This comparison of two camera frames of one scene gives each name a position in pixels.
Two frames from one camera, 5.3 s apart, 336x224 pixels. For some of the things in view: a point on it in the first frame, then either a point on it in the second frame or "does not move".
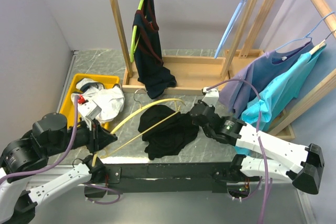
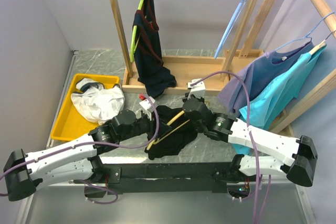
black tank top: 169,138 does not move
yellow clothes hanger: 128,116 → 155,141
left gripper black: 98,137 → 151,121
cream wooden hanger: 321,45 does not move
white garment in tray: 104,104 does not move
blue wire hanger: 307,35 does not move
